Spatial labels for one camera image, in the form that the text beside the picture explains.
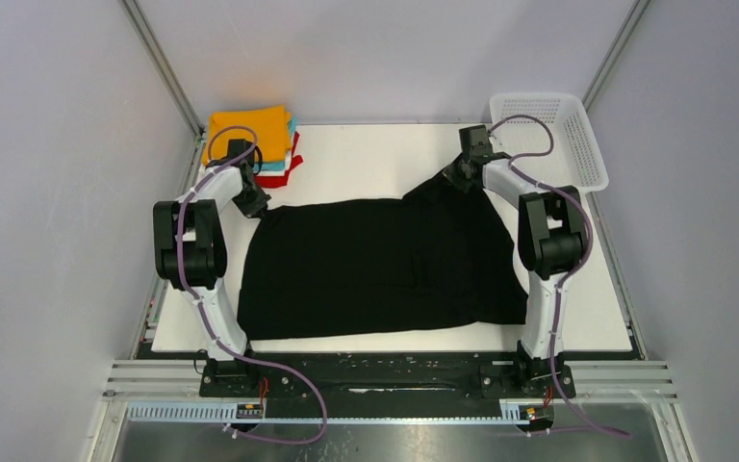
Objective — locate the white slotted cable duct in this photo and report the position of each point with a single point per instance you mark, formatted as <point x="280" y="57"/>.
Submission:
<point x="247" y="413"/>

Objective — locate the folded teal t shirt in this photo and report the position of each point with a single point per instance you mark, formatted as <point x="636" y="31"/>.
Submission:
<point x="277" y="168"/>

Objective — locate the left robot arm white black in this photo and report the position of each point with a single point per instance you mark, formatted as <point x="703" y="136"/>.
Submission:
<point x="190" y="249"/>

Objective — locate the white plastic basket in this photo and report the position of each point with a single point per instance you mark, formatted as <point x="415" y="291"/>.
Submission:
<point x="554" y="128"/>

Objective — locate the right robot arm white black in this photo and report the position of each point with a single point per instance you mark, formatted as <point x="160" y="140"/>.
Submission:
<point x="554" y="242"/>

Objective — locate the folded orange t shirt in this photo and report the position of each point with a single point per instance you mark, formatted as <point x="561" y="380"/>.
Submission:
<point x="269" y="127"/>

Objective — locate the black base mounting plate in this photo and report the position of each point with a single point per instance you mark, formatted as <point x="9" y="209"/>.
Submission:
<point x="376" y="385"/>

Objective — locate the black t shirt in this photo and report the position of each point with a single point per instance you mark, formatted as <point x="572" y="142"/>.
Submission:
<point x="435" y="258"/>

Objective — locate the folded red t shirt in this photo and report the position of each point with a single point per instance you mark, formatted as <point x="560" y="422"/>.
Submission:
<point x="277" y="182"/>

